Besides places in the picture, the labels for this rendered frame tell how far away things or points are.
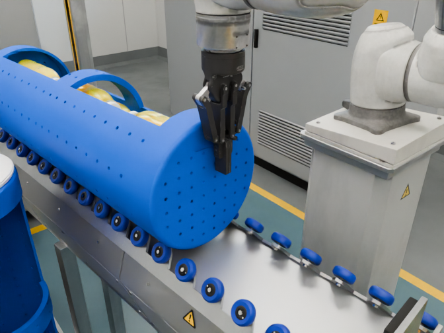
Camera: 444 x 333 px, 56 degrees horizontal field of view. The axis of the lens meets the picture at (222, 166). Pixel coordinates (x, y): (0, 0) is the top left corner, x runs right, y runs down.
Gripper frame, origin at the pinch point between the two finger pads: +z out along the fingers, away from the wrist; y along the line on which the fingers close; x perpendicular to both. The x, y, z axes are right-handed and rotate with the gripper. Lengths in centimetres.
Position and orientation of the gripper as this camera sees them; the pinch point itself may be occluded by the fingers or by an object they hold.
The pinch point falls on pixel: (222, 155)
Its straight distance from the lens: 80.7
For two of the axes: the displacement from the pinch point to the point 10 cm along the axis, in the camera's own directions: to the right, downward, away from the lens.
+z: 0.0, 8.8, 4.7
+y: 7.0, -3.4, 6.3
